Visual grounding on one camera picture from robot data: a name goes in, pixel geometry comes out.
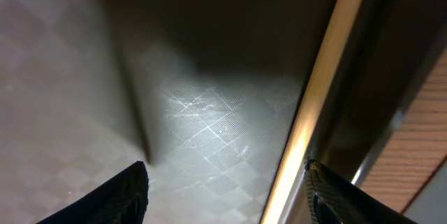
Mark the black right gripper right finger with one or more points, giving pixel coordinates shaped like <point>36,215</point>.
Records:
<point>334,200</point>

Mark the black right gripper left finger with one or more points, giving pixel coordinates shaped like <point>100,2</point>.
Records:
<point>122,199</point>

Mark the wooden chopstick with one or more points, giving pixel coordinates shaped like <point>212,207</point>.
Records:
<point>289,174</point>

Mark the grey dishwasher rack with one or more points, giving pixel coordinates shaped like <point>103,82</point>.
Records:
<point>429,206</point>

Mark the brown serving tray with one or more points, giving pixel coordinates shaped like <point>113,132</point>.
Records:
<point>205,94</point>

